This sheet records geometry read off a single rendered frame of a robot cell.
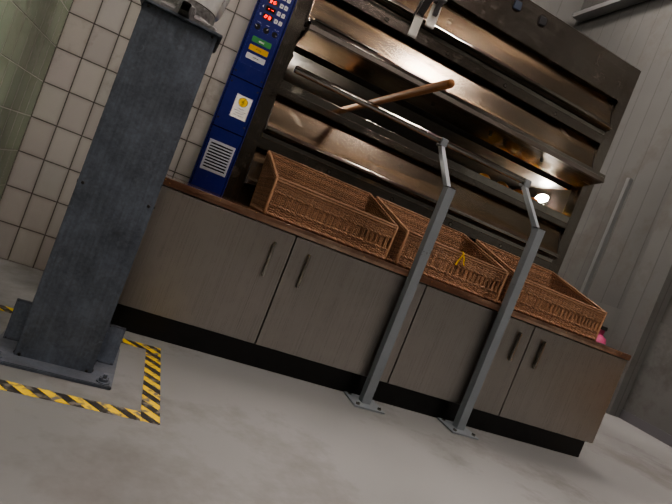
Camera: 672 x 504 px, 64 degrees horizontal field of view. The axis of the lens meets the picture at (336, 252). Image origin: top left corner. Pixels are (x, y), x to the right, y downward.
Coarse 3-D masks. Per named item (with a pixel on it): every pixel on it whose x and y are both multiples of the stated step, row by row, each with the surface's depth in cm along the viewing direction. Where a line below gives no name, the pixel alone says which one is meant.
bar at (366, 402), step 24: (456, 144) 239; (504, 168) 248; (528, 192) 250; (432, 216) 219; (432, 240) 217; (528, 240) 235; (528, 264) 233; (408, 288) 217; (504, 312) 233; (384, 336) 221; (384, 360) 219; (480, 360) 237; (480, 384) 235; (456, 432) 230
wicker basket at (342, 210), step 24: (264, 168) 242; (288, 168) 251; (312, 168) 256; (264, 192) 219; (288, 192) 208; (312, 192) 210; (336, 192) 259; (360, 192) 264; (288, 216) 209; (312, 216) 212; (336, 216) 214; (360, 216) 217; (384, 216) 239; (336, 240) 216; (360, 240) 219; (384, 240) 229
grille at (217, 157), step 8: (208, 144) 240; (216, 144) 241; (224, 144) 242; (208, 152) 240; (216, 152) 241; (224, 152) 242; (232, 152) 244; (208, 160) 241; (216, 160) 242; (224, 160) 243; (208, 168) 242; (216, 168) 243; (224, 168) 244; (224, 176) 244
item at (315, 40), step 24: (312, 24) 234; (312, 48) 250; (336, 48) 243; (360, 72) 258; (384, 72) 251; (432, 96) 259; (456, 120) 276; (480, 120) 267; (504, 144) 286; (528, 144) 276; (552, 168) 296; (576, 168) 287
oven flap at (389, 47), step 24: (336, 0) 253; (336, 24) 251; (360, 24) 256; (384, 48) 260; (408, 48) 266; (432, 72) 270; (456, 72) 276; (480, 96) 280; (504, 96) 287; (504, 120) 284; (528, 120) 291; (552, 120) 299; (552, 144) 295; (576, 144) 303
